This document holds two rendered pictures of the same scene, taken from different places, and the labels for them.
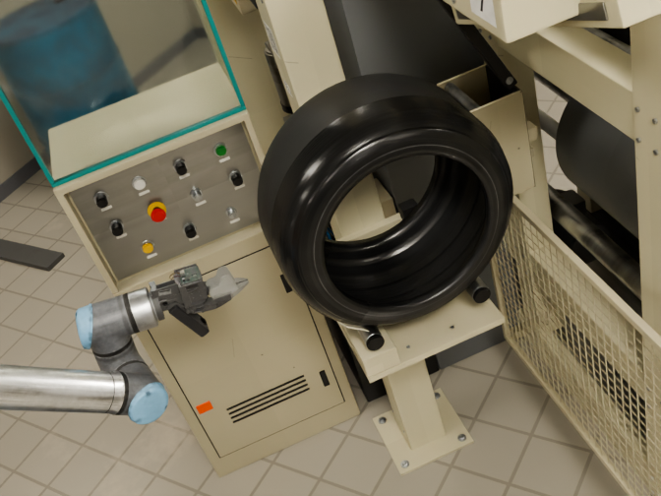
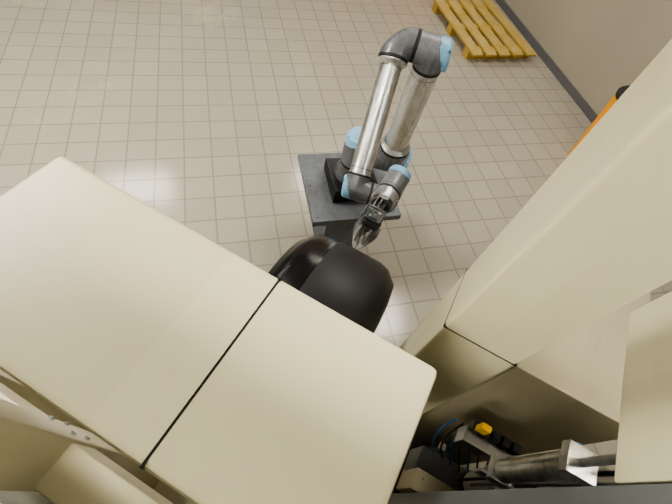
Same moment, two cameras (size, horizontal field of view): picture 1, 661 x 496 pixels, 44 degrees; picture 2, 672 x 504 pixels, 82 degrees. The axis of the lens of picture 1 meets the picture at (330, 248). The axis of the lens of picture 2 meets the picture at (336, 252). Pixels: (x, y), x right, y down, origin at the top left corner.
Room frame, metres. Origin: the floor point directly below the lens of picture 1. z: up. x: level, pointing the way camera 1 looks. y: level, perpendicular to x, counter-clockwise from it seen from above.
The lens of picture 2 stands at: (1.70, -0.52, 2.24)
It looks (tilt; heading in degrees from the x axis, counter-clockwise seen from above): 57 degrees down; 112
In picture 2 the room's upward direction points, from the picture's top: 16 degrees clockwise
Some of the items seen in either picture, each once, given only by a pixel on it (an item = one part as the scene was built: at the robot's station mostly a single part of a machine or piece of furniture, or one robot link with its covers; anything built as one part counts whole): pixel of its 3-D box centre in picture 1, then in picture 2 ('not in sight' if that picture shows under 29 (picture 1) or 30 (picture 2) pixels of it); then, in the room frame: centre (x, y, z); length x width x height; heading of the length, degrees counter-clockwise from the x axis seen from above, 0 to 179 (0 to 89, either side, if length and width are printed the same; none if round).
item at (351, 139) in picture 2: not in sight; (359, 147); (1.08, 0.91, 0.87); 0.17 x 0.15 x 0.18; 23
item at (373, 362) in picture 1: (356, 318); not in sight; (1.57, -0.01, 0.83); 0.36 x 0.09 x 0.06; 7
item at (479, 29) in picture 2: not in sight; (480, 28); (0.64, 4.46, 0.06); 1.25 x 0.86 x 0.11; 138
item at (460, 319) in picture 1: (408, 306); not in sight; (1.59, -0.14, 0.80); 0.37 x 0.36 x 0.02; 97
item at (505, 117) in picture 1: (486, 135); not in sight; (1.85, -0.49, 1.05); 0.20 x 0.15 x 0.30; 7
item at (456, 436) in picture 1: (421, 429); not in sight; (1.84, -0.09, 0.01); 0.27 x 0.27 x 0.02; 7
